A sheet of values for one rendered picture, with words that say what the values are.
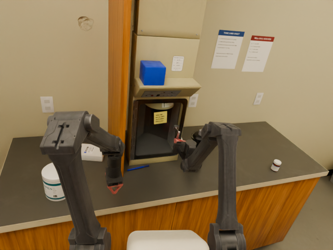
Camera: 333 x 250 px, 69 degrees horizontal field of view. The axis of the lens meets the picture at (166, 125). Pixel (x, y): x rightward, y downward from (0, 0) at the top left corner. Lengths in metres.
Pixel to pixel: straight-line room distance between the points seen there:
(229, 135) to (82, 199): 0.49
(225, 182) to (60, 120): 0.53
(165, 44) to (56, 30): 0.67
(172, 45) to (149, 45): 0.11
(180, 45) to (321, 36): 1.48
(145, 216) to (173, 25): 1.02
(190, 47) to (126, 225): 1.02
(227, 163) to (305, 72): 1.79
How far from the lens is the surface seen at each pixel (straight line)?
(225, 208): 0.85
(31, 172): 1.56
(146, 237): 0.69
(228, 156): 0.84
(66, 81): 1.69
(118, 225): 1.48
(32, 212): 1.36
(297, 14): 2.22
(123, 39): 1.09
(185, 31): 1.26
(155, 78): 1.15
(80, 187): 0.65
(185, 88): 1.22
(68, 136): 0.59
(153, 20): 1.19
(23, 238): 1.46
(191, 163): 1.17
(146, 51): 1.22
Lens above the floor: 1.94
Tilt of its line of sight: 30 degrees down
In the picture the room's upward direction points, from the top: 8 degrees clockwise
